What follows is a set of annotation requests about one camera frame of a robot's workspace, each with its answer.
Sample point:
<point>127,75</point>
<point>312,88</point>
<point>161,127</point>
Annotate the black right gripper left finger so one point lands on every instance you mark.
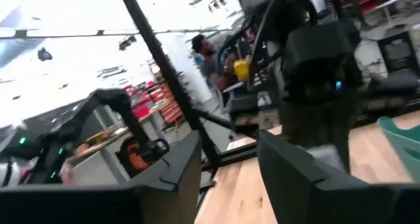
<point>174,191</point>

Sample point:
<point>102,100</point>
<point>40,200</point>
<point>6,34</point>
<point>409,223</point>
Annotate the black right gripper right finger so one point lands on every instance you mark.
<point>295,191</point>

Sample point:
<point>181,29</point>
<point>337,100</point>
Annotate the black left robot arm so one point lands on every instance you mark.
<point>315,53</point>

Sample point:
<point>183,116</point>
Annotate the black background robot arm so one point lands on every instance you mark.
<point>115,100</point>

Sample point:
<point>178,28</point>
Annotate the orange black tool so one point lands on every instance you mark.
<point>138,158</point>

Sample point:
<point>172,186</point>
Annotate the red storage bins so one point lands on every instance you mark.
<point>157,99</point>

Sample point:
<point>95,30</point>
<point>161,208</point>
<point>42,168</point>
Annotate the teal plastic bin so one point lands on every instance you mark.
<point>403,145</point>

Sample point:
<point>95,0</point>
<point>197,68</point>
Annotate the yellow plastic object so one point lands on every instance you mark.
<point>242,69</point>

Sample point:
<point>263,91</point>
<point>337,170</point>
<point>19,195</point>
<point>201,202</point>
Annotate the person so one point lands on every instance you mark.
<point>206,59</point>

